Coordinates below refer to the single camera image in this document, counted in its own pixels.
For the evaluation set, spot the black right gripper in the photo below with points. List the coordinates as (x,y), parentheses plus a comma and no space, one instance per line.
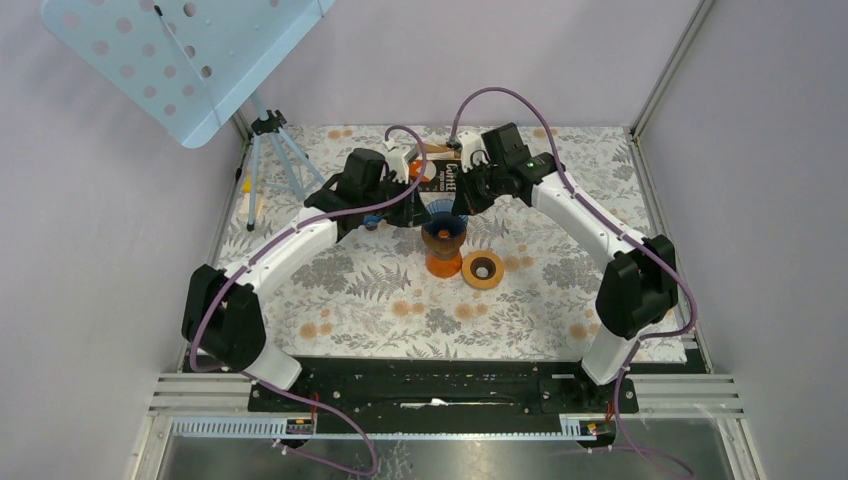
(464,201)

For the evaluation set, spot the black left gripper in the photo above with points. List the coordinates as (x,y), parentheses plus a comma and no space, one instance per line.
(413,212)

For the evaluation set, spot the orange coffee filter box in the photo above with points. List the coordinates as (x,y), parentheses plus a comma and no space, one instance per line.
(440,174)

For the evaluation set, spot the blue glass dripper cone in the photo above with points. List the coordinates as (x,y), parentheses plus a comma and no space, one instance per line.
(443,219)

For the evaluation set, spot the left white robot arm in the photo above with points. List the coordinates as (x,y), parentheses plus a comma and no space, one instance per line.
(223,315)

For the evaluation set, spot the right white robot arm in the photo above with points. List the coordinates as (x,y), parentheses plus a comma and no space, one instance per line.
(637,288)

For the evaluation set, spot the blue dripper on left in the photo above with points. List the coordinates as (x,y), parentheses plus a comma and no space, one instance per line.
(371,222)

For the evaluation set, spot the orange glass carafe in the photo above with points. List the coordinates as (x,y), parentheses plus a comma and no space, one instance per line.
(443,266)

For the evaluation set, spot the floral tablecloth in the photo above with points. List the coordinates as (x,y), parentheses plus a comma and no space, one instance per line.
(371,294)

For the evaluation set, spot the light blue music stand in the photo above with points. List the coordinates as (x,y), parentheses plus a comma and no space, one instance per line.
(190,65)

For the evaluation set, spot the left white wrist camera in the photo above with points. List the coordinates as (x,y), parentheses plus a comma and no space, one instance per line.
(398,158)

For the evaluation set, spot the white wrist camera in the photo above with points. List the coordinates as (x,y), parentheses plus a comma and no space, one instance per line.
(471,150)
(398,158)

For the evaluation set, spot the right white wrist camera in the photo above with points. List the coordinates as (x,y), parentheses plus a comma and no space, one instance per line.
(471,150)

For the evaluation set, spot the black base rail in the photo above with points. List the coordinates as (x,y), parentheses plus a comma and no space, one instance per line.
(419,396)

